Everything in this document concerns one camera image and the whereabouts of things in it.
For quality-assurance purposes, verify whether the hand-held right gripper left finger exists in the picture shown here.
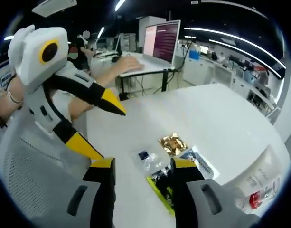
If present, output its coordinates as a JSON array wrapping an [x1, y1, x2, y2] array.
[[44, 157, 117, 228]]

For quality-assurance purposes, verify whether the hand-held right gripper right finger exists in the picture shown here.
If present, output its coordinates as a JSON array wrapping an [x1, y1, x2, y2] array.
[[170, 158, 262, 228]]

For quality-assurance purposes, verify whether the green black skincare sachet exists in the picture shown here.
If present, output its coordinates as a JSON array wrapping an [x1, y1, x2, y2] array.
[[146, 146, 219, 217]]

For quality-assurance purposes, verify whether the gold foil skincare sachet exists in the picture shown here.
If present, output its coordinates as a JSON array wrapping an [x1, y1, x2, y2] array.
[[158, 133, 188, 157]]

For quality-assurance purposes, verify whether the red-collared white skincare bottle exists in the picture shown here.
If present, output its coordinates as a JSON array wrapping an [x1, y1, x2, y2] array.
[[235, 177, 282, 214]]

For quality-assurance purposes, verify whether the white skincare tube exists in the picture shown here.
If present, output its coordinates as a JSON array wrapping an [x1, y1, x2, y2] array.
[[217, 142, 291, 198]]

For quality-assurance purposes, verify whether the ceiling air conditioner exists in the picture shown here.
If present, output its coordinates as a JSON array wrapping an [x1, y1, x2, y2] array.
[[31, 0, 78, 15]]

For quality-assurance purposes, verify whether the white mesh office chair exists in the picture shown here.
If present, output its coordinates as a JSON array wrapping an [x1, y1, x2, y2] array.
[[0, 114, 96, 228]]

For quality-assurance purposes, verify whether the black laptop stand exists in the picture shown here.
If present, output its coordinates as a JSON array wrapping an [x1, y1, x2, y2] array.
[[119, 70, 169, 95]]

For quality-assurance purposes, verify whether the silver laptop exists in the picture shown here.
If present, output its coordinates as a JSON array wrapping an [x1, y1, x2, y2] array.
[[118, 20, 181, 78]]

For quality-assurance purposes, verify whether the white office desk row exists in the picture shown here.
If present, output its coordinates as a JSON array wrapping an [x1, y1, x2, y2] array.
[[180, 56, 282, 117]]

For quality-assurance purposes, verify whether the long ceiling light strip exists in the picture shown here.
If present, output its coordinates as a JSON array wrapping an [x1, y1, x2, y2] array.
[[184, 27, 287, 69], [208, 39, 285, 78]]

